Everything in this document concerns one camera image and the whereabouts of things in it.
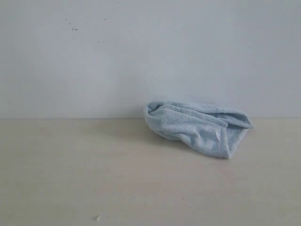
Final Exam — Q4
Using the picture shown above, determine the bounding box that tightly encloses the light blue terry towel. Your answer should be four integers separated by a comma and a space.
143, 101, 254, 159

